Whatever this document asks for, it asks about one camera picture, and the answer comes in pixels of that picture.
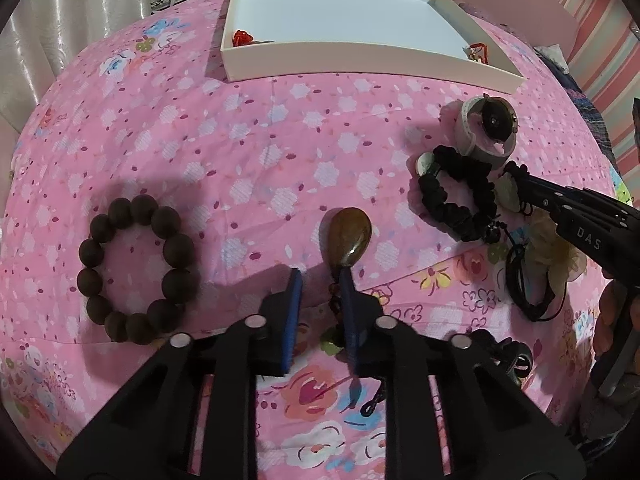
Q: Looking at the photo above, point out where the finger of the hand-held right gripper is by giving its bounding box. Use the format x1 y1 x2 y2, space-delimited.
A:
517 174 626 211
520 191 571 226

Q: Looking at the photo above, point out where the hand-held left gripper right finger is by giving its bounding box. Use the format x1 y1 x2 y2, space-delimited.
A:
340 265 586 480

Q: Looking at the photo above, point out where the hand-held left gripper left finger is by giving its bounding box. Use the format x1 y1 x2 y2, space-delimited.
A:
55 267 303 480

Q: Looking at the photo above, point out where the jade pendant with black cord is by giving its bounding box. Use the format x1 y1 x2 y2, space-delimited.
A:
487 160 533 246

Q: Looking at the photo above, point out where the cream scrunchie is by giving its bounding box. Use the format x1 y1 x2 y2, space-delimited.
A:
525 207 586 286

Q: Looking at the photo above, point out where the black scrunchie bracelet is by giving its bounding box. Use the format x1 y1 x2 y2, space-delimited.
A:
419 145 498 242

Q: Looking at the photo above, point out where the black cord bracelet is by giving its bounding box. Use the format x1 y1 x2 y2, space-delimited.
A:
506 240 558 322

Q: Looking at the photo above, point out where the brown stone pendant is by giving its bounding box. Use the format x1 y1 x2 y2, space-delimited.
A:
317 207 391 418

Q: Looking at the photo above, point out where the red string charm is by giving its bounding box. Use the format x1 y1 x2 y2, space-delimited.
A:
462 42 491 65

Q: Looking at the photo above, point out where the dark wooden bead bracelet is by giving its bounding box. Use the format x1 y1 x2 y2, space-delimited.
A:
76 195 201 346

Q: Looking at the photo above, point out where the white shallow tray box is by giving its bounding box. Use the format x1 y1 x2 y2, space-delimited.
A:
220 0 526 95

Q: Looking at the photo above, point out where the person's right hand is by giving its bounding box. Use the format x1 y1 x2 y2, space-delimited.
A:
597 280 640 361

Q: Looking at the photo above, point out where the green cartoon blanket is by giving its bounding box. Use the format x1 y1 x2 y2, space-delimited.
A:
607 167 640 206

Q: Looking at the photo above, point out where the dark patterned blanket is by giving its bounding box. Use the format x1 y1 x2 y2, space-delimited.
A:
570 75 640 171

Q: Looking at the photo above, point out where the black hair accessory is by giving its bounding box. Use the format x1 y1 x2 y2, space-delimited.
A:
470 330 533 388

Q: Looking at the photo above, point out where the pink floral bedsheet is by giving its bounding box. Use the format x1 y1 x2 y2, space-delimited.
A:
0 0 636 480

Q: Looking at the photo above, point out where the white satin curtain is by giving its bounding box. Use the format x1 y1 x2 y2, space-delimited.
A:
0 0 151 121

